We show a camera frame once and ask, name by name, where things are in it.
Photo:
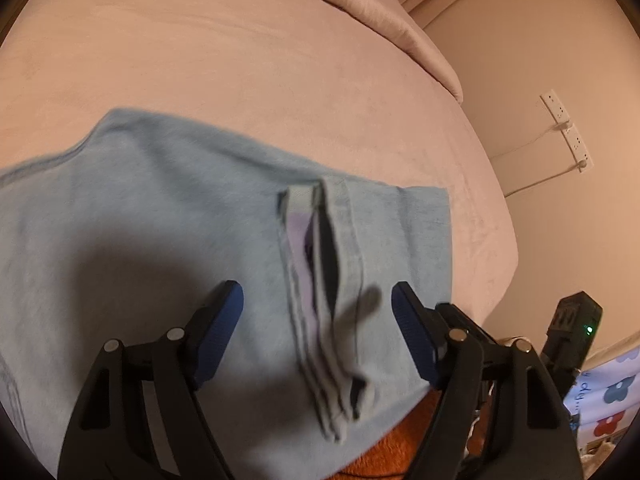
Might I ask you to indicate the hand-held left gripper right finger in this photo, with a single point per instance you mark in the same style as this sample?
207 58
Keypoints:
411 332

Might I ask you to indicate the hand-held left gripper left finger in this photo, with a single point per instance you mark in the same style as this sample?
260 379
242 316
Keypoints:
220 332

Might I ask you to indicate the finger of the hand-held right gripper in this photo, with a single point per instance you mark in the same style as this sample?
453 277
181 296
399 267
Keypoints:
472 325

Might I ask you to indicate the floral printed cloth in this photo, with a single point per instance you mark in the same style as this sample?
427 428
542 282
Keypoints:
607 400

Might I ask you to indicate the orange cloth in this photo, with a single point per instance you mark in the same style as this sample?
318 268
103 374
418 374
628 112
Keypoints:
405 440

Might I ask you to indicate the pink bed sheet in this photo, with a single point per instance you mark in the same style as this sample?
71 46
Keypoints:
200 60

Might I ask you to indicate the white wall socket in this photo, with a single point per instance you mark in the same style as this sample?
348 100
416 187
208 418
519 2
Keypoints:
579 146
552 105

